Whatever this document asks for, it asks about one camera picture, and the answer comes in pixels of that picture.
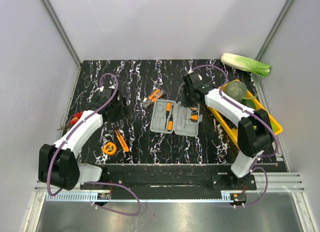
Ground orange utility knife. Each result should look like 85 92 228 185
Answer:
115 130 130 153

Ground orange handled pliers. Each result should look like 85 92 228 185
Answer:
141 88 166 108

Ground grey plastic tool case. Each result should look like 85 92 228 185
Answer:
150 99 202 137

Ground short orange screwdriver handle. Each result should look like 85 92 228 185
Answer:
167 115 173 131

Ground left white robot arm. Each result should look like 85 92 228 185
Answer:
38 87 129 191

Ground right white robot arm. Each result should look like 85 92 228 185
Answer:
182 72 275 190

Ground hex key set orange holder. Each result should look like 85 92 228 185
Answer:
189 114 199 123

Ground orange tape measure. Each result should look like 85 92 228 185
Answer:
101 141 117 156

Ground toy lychee bunch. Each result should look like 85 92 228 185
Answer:
58 111 83 131

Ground toy cantaloupe melon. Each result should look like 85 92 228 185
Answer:
224 80 248 103

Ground toy napa cabbage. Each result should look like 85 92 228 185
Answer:
220 53 271 78

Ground toy green avocado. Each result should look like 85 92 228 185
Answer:
241 99 256 110

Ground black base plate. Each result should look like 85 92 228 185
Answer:
79 163 258 192

